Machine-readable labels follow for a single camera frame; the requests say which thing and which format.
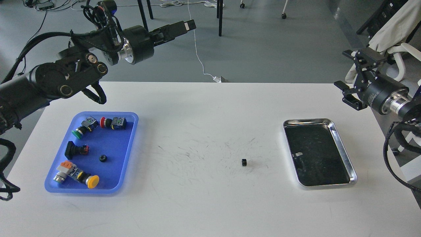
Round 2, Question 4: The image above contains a red push button switch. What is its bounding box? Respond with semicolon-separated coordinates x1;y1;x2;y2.
99;117;127;130

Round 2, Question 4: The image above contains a silver metal tray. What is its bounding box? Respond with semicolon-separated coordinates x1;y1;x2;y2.
283;118;358;189

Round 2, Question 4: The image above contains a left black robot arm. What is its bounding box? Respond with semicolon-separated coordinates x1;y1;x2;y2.
1;0;196;134

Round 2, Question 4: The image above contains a white floor cable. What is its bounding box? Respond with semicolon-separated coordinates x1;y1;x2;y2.
160;0;225;82

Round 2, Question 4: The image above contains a black table leg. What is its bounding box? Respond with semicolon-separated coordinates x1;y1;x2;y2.
217;0;224;37
137;0;149;32

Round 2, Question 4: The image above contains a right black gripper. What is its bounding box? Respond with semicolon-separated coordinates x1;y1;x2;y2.
334;47;409;115

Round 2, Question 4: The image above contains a blue plastic tray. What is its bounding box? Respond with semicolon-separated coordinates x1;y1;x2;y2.
44;111;138;195

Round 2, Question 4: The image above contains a beige cloth on chair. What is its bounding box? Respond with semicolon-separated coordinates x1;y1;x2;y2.
345;0;421;83

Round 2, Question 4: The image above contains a silver orange push button switch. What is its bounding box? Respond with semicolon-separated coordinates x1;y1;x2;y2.
53;160;78;183

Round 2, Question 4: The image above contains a white chair frame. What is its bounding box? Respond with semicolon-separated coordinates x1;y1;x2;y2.
386;42;421;82

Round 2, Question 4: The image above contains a green push button switch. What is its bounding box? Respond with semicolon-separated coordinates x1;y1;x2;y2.
72;117;99;139

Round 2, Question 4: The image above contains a black floor cable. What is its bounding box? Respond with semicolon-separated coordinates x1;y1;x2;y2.
20;0;73;71

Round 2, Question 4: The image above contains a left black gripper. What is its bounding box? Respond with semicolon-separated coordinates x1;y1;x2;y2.
118;19;196;65

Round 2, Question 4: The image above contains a yellow push button switch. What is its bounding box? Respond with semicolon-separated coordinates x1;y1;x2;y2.
72;171;100;189

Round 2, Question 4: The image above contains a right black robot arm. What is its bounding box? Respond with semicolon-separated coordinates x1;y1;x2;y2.
334;47;420;153

